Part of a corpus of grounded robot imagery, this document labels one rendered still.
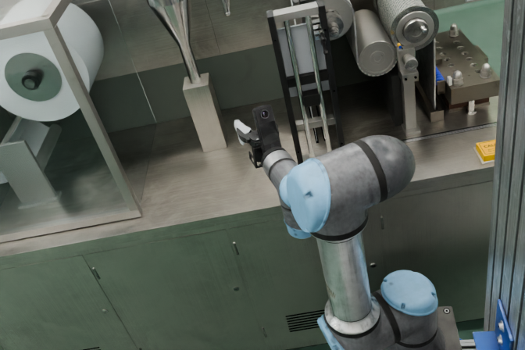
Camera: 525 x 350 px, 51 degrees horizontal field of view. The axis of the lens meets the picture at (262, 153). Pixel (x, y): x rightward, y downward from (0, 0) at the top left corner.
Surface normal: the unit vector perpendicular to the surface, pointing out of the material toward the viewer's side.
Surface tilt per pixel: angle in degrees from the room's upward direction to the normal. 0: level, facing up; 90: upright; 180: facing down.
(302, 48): 90
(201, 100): 90
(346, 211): 90
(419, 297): 7
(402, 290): 7
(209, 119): 90
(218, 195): 0
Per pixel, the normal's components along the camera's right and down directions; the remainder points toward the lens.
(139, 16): 0.04, 0.60
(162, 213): -0.20, -0.78
